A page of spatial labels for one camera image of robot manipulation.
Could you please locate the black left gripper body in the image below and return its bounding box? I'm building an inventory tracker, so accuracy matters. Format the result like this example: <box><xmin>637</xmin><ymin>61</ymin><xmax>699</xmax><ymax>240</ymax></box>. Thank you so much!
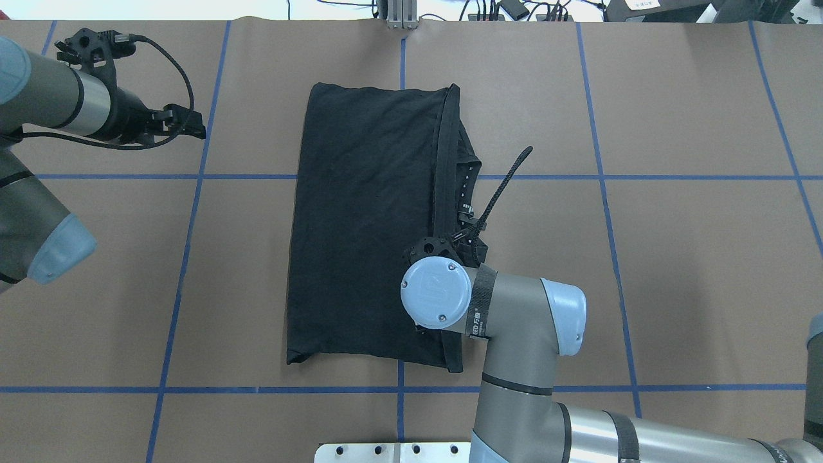
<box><xmin>54</xmin><ymin>28</ymin><xmax>206</xmax><ymax>143</ymax></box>

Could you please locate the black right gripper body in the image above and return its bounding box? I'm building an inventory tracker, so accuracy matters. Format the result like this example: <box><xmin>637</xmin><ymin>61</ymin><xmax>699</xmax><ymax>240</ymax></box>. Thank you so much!
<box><xmin>404</xmin><ymin>228</ymin><xmax>486</xmax><ymax>268</ymax></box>

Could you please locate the black graphic t-shirt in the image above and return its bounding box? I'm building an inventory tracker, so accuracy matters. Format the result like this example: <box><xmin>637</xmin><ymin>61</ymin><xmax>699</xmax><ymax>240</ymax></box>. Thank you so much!
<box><xmin>285</xmin><ymin>83</ymin><xmax>482</xmax><ymax>373</ymax></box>

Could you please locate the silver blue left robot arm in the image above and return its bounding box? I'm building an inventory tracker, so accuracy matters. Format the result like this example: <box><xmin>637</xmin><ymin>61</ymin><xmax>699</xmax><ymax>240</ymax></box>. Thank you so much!
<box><xmin>1</xmin><ymin>28</ymin><xmax>206</xmax><ymax>292</ymax></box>

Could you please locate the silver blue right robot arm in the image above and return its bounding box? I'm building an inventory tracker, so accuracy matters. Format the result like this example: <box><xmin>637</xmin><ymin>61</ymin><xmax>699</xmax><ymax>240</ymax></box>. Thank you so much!
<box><xmin>399</xmin><ymin>231</ymin><xmax>821</xmax><ymax>462</ymax></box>

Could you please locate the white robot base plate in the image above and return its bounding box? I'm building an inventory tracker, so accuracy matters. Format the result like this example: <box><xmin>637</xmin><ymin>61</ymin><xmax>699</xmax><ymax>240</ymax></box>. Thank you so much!
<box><xmin>314</xmin><ymin>442</ymin><xmax>471</xmax><ymax>462</ymax></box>

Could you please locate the grey aluminium frame post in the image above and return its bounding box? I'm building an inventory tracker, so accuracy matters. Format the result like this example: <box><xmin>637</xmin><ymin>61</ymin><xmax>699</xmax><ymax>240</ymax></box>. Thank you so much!
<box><xmin>378</xmin><ymin>0</ymin><xmax>419</xmax><ymax>30</ymax></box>

